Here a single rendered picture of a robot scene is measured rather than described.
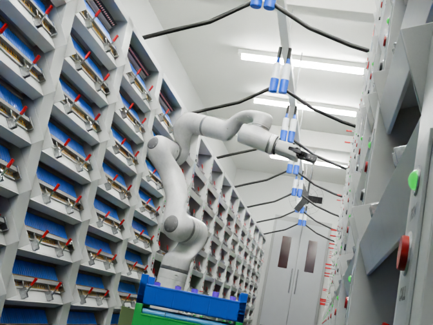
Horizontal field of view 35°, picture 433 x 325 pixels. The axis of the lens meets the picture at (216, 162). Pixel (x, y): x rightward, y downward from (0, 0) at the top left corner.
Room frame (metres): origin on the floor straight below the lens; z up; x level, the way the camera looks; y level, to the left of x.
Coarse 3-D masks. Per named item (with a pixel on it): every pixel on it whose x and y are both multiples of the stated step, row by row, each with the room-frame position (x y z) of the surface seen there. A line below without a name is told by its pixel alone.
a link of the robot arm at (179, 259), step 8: (200, 224) 2.93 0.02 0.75; (200, 232) 2.92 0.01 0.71; (192, 240) 2.91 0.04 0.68; (200, 240) 2.94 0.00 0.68; (176, 248) 2.97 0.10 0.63; (184, 248) 2.94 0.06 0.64; (192, 248) 2.94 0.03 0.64; (200, 248) 2.95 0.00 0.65; (168, 256) 2.89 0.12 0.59; (176, 256) 2.88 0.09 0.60; (184, 256) 2.89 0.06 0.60; (192, 256) 2.91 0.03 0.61; (160, 264) 2.93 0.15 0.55; (168, 264) 2.88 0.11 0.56; (176, 264) 2.87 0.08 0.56; (184, 264) 2.89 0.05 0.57; (184, 272) 2.89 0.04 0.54
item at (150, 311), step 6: (144, 312) 1.97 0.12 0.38; (150, 312) 1.97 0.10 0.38; (156, 312) 1.97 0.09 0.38; (162, 312) 1.97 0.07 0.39; (168, 312) 1.98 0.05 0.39; (174, 312) 2.12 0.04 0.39; (174, 318) 1.97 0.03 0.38; (180, 318) 1.97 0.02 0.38; (186, 318) 1.97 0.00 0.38; (192, 318) 1.97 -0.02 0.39; (198, 318) 1.99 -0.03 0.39; (204, 318) 2.14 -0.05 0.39; (204, 324) 1.96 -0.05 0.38; (210, 324) 1.98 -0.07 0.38; (216, 324) 1.96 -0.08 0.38; (222, 324) 1.96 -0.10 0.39; (228, 324) 1.96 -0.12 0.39; (234, 324) 2.02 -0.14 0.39
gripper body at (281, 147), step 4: (280, 140) 2.74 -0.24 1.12; (276, 144) 2.73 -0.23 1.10; (280, 144) 2.73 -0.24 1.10; (284, 144) 2.72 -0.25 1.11; (288, 144) 2.72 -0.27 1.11; (292, 144) 2.72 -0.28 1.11; (276, 148) 2.73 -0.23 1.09; (280, 148) 2.73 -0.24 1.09; (284, 148) 2.72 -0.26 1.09; (300, 148) 2.72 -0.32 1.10; (276, 152) 2.77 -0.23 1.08; (280, 152) 2.74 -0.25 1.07; (284, 152) 2.72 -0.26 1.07; (288, 152) 2.72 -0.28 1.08; (292, 152) 2.71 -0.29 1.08; (284, 156) 2.78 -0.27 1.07; (288, 156) 2.75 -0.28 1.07; (292, 156) 2.72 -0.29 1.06; (296, 156) 2.75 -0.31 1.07; (292, 160) 2.79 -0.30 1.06; (296, 160) 2.76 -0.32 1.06
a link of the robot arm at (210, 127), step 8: (240, 112) 2.81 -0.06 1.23; (248, 112) 2.79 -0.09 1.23; (256, 112) 2.77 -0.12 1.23; (264, 112) 2.77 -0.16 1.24; (208, 120) 2.89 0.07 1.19; (216, 120) 2.88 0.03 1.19; (224, 120) 2.87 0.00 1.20; (232, 120) 2.83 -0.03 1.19; (240, 120) 2.83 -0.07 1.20; (248, 120) 2.83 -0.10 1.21; (256, 120) 2.76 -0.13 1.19; (264, 120) 2.76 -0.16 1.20; (272, 120) 2.78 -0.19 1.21; (200, 128) 2.91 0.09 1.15; (208, 128) 2.88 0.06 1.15; (216, 128) 2.86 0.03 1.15; (224, 128) 2.84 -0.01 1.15; (232, 128) 2.84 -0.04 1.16; (208, 136) 2.91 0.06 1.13; (216, 136) 2.87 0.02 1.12; (224, 136) 2.85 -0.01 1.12; (232, 136) 2.87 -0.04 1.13
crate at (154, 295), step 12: (144, 276) 1.97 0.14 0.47; (144, 288) 1.96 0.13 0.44; (156, 288) 1.96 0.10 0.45; (168, 288) 1.96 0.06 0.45; (144, 300) 1.96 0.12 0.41; (156, 300) 1.96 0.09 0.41; (168, 300) 1.96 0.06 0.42; (180, 300) 1.96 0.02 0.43; (192, 300) 1.96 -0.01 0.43; (204, 300) 1.96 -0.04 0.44; (216, 300) 1.96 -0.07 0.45; (228, 300) 1.95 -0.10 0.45; (240, 300) 1.95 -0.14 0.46; (192, 312) 1.96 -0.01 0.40; (204, 312) 1.96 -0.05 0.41; (216, 312) 1.96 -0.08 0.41; (228, 312) 1.95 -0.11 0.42; (240, 312) 1.95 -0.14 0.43
